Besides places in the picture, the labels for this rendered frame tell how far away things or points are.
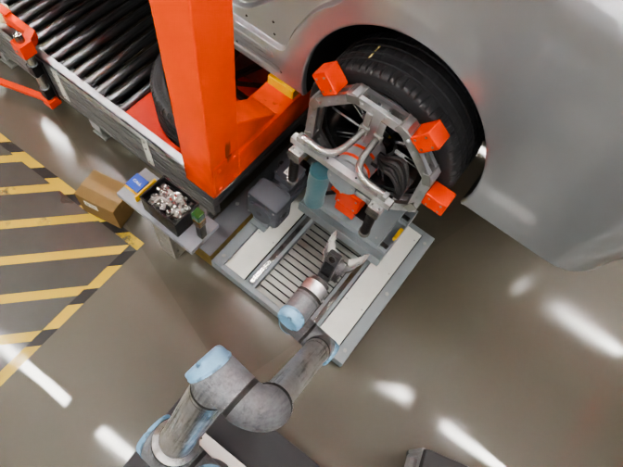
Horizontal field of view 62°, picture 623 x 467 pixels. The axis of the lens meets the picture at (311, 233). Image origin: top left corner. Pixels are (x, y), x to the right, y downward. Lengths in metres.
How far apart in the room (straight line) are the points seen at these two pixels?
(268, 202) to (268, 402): 1.22
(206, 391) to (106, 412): 1.29
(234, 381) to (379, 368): 1.38
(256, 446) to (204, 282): 0.87
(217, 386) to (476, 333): 1.74
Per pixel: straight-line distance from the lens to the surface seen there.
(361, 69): 1.85
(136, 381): 2.56
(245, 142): 2.17
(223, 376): 1.29
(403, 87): 1.79
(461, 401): 2.67
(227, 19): 1.60
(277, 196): 2.36
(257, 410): 1.30
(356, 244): 2.57
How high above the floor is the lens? 2.47
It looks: 64 degrees down
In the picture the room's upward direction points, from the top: 14 degrees clockwise
